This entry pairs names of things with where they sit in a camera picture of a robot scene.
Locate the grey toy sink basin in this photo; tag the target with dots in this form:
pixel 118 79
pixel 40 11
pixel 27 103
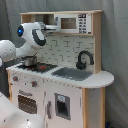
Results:
pixel 72 74

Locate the grey toy ice dispenser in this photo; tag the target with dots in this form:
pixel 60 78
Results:
pixel 62 106

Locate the toy oven door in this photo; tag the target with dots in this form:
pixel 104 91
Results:
pixel 28 101

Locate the black toy faucet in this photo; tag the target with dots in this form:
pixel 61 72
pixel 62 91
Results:
pixel 81 64

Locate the small metal pot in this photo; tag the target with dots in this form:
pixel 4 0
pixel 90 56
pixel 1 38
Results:
pixel 29 60

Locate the left red stove knob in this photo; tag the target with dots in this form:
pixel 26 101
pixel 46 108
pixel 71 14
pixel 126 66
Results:
pixel 15 78

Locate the red stove knob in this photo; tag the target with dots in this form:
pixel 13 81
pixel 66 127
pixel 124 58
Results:
pixel 15 78
pixel 34 84

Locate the grey cabinet door handle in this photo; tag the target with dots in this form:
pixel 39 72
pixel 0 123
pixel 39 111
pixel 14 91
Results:
pixel 48 109

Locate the white toy microwave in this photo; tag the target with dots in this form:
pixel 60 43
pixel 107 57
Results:
pixel 74 23

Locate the right red stove knob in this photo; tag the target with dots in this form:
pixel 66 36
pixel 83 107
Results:
pixel 34 84

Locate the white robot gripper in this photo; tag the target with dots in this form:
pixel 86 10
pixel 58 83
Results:
pixel 49 28

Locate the wooden toy play kitchen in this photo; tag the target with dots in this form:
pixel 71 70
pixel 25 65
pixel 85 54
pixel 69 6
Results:
pixel 87 97

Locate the black toy stovetop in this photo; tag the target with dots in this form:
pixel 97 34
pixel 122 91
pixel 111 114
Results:
pixel 39 67

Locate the grey toy range hood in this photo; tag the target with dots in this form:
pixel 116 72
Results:
pixel 46 19

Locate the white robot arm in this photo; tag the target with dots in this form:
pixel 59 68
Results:
pixel 33 34

